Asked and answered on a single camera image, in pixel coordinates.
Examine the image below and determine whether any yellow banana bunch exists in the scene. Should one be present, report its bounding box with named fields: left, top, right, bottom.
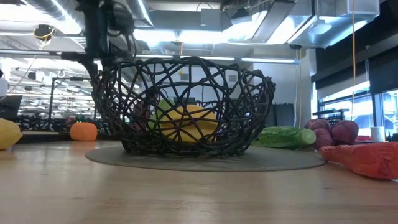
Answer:
left=151, top=104, right=219, bottom=144

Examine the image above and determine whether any green romaine lettuce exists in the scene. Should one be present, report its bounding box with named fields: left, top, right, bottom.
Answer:
left=251, top=126, right=317, bottom=149

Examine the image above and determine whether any orange fruit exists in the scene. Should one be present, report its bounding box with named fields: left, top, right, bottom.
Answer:
left=70, top=121, right=98, bottom=142

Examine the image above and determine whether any large purple fruit bunch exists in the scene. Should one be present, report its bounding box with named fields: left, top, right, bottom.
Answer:
left=303, top=118, right=360, bottom=151

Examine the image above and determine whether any small yellow fruit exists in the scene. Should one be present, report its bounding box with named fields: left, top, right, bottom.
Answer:
left=0, top=119, right=24, bottom=151

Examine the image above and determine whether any dark woven wicker basket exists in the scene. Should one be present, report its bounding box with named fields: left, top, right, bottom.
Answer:
left=90, top=55, right=277, bottom=158

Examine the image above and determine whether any grey round placemat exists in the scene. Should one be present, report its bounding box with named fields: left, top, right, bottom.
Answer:
left=85, top=144, right=326, bottom=173

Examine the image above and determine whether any dark grey panel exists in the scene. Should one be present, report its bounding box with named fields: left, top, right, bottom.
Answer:
left=273, top=103, right=295, bottom=128

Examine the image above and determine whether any black plastic crate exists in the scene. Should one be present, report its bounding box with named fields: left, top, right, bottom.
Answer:
left=312, top=108, right=351, bottom=125

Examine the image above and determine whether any white paper cup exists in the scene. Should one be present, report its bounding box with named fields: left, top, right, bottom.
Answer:
left=370, top=126, right=386, bottom=143

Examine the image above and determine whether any dark monitor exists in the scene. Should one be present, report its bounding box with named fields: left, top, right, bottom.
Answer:
left=0, top=95, right=23, bottom=121

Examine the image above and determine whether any narrow silver ventilation duct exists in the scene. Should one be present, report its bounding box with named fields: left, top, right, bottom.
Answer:
left=133, top=0, right=155, bottom=28

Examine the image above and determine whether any black metal stand frame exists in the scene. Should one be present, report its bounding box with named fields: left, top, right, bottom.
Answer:
left=48, top=76, right=96, bottom=125

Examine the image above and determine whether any yellow hanging cable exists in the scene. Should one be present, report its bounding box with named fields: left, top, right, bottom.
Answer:
left=350, top=0, right=357, bottom=121

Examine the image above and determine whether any black yellow cord reel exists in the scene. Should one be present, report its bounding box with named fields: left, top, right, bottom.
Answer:
left=33, top=24, right=55, bottom=43

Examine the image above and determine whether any wide silver ventilation duct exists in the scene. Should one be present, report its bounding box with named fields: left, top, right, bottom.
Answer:
left=26, top=0, right=83, bottom=35

